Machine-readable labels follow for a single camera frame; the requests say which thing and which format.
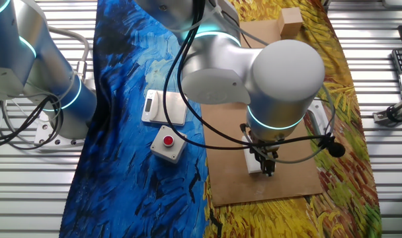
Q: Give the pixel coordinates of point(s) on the brown cardboard sheet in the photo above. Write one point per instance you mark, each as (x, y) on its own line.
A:
(227, 172)

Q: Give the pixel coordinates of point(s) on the wooden cube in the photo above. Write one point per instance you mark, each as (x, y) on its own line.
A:
(290, 21)

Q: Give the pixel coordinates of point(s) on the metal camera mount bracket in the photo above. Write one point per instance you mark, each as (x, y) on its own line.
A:
(383, 117)

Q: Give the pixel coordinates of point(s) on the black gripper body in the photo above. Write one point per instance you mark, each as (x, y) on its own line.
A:
(265, 148)

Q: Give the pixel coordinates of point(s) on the silver kitchen scale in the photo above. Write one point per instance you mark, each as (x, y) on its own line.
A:
(154, 109)

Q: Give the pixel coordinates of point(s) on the white sponge block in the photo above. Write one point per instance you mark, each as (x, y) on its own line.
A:
(250, 165)

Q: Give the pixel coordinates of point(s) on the grey box red button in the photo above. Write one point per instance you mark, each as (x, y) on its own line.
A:
(174, 150)

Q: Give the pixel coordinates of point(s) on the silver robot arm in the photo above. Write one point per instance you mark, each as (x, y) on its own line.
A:
(287, 76)

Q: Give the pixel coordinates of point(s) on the silver robot mounting plate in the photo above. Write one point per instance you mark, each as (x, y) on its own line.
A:
(42, 132)

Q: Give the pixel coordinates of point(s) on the blue yellow painted tablecloth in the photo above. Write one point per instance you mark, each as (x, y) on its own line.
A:
(128, 185)

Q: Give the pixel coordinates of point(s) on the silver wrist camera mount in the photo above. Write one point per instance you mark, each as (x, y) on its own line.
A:
(316, 110)

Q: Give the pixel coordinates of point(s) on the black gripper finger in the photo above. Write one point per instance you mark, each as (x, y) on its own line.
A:
(258, 162)
(269, 168)

